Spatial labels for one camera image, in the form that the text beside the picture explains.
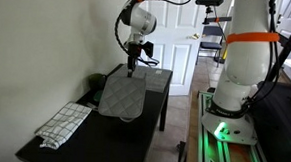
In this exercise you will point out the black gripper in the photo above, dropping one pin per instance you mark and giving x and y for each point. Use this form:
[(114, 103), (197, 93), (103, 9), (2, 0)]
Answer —
[(135, 53)]

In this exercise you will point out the grey quilted pot holder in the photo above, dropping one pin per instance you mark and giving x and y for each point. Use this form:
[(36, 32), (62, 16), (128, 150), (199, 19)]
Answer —
[(123, 98)]

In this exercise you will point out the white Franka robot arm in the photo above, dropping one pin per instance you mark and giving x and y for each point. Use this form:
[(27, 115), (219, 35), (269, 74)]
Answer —
[(246, 63)]

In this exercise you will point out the grey woven placemat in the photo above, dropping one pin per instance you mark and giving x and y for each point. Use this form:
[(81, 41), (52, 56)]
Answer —
[(157, 80)]

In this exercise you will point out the dark green mug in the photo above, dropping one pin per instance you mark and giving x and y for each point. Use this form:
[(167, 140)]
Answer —
[(96, 81)]

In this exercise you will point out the small green lidded container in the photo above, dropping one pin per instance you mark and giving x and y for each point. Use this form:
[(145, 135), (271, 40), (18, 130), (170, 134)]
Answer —
[(97, 96)]

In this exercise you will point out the silver spoon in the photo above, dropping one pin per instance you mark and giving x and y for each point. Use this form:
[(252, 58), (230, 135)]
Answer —
[(91, 105)]

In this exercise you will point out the white panelled door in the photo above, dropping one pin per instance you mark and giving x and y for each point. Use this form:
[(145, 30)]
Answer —
[(183, 66)]

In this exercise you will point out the brass door knob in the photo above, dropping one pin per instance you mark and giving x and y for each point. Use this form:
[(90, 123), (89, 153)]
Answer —
[(194, 36)]

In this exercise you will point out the black side table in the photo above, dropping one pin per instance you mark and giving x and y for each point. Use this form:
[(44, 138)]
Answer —
[(109, 142)]

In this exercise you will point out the dark folding chair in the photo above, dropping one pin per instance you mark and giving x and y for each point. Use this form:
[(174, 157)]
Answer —
[(209, 44)]

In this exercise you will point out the white checkered dish towel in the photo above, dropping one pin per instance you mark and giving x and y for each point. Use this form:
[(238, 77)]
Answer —
[(64, 123)]

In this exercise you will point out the wooden board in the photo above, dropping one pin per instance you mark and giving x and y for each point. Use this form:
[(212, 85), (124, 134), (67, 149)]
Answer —
[(192, 143)]

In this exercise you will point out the black tripod leg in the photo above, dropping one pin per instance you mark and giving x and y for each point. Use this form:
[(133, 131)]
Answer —
[(287, 48)]

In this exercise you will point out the black cart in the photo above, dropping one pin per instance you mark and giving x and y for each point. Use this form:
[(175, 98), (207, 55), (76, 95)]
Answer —
[(279, 131)]

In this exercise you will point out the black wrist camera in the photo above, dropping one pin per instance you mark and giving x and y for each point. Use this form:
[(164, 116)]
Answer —
[(148, 49)]

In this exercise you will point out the yellow black camera stand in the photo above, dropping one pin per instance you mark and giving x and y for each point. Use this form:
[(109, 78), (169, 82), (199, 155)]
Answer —
[(222, 20)]

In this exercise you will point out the black stereo camera on stand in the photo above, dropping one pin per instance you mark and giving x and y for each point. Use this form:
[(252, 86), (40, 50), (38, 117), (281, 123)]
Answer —
[(209, 1)]

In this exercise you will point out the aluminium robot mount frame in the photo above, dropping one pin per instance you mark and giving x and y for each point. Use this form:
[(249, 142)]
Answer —
[(211, 154)]

